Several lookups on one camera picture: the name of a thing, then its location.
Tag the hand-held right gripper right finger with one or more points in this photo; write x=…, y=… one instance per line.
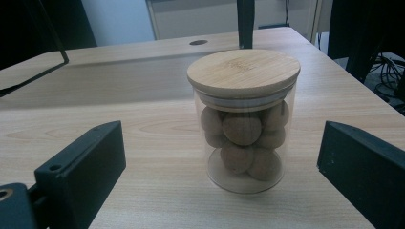
x=366, y=168

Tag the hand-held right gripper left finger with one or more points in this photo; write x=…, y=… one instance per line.
x=86, y=165

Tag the clear glass jar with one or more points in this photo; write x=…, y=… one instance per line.
x=245, y=187

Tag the round wooden jar lid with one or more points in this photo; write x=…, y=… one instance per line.
x=243, y=73

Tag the pile of brown walnuts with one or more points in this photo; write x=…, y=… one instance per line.
x=242, y=129

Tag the black metal frame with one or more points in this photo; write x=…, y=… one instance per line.
x=65, y=59

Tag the black metal post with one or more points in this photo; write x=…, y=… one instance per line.
x=245, y=22

